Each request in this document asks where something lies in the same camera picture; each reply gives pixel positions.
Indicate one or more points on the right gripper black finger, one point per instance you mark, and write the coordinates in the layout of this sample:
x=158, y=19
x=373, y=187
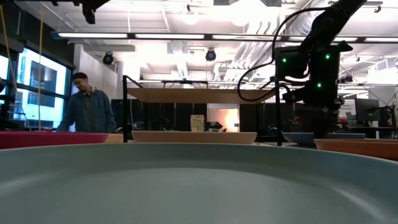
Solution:
x=325, y=123
x=315, y=123

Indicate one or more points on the beige plate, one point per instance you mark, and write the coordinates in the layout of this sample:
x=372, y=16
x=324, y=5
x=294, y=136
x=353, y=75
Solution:
x=192, y=137

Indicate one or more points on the grey-green plate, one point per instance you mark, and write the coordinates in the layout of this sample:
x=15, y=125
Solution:
x=199, y=186

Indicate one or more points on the pink-red plate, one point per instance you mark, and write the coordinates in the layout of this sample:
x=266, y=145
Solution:
x=46, y=138

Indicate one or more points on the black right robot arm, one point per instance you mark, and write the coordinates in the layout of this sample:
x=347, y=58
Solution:
x=323, y=68

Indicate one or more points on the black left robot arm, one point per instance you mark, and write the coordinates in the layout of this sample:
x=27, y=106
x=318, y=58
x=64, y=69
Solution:
x=90, y=12

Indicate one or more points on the black ceiling spotlight cluster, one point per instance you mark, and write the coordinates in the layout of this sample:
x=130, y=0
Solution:
x=345, y=79

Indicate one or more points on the orange plate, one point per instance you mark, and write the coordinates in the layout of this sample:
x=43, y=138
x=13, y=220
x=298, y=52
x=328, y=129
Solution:
x=357, y=148

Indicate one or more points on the black computer monitor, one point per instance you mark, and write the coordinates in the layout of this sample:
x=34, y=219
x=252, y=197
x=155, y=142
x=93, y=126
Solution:
x=367, y=109

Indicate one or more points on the dark office desk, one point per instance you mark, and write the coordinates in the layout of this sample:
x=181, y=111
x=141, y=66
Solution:
x=373, y=128

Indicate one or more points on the black room partition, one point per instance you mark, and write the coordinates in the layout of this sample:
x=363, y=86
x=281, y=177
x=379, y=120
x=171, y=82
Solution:
x=155, y=115
x=255, y=118

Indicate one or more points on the black boom stand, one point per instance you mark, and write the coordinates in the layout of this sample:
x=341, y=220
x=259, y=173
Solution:
x=393, y=116

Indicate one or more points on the small black device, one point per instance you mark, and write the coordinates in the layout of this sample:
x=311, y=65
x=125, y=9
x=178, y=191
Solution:
x=213, y=126

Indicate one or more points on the small cardboard box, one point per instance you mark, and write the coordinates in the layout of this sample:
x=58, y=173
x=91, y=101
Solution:
x=197, y=123

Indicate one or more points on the dark overhead panel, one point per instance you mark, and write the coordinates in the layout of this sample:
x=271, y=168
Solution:
x=224, y=2

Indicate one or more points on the person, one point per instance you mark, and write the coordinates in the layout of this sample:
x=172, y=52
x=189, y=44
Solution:
x=87, y=109

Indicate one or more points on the long ceiling light strip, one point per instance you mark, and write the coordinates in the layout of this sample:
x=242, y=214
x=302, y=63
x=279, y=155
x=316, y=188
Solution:
x=93, y=35

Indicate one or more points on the large window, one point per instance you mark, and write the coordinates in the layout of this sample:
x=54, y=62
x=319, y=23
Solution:
x=46, y=74

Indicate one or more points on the dark equipment stand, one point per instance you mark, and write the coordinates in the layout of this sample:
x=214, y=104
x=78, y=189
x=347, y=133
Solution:
x=4, y=115

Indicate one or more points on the black overhead mount bar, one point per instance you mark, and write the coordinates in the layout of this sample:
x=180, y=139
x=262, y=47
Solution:
x=377, y=7

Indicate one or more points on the wooden shelf with black frame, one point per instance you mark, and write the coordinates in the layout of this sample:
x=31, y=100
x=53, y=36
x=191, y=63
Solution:
x=199, y=96

